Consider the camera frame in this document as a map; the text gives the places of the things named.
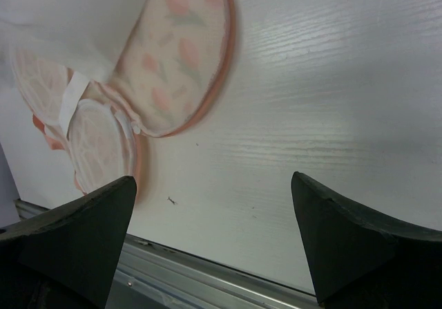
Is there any floral mesh laundry bag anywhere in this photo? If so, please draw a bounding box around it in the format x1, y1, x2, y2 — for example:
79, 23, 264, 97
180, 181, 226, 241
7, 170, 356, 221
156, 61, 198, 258
10, 0, 236, 194

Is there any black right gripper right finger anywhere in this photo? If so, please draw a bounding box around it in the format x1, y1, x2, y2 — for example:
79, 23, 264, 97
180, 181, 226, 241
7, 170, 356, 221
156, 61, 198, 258
291, 172, 441, 308

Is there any aluminium front rail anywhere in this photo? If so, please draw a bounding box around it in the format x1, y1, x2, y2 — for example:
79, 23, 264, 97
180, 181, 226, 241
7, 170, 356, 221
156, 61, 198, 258
15, 200, 316, 308

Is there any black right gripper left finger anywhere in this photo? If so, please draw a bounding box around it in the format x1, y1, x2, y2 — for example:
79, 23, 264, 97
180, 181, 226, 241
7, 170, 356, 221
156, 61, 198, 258
1, 176, 137, 308

